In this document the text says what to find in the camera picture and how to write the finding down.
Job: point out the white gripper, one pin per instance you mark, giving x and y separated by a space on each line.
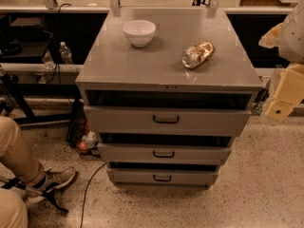
293 38

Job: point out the grey top drawer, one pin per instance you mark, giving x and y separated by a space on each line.
166 121

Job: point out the grey drawer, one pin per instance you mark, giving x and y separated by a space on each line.
157 176
166 121
174 154

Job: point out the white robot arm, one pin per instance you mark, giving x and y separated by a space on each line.
288 37

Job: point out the grey metal drawer cabinet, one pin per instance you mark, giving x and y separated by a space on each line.
116 73

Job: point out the grey middle drawer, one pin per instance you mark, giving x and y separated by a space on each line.
174 154

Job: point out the grey bottom drawer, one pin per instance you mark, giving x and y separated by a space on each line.
157 176

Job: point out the crushed golden can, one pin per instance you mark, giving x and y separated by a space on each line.
196 55

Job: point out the white ceramic bowl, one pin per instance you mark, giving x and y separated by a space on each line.
139 32

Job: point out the clear plastic water bottle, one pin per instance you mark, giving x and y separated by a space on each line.
66 56

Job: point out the grey sneaker shoe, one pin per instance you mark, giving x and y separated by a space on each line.
55 180

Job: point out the person's beige trouser leg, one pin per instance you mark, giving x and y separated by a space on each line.
16 154

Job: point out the black chair base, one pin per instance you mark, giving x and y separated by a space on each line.
48 194

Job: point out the black wire basket with items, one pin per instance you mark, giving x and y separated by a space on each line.
77 131

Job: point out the black table frame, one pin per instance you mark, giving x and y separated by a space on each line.
11 88

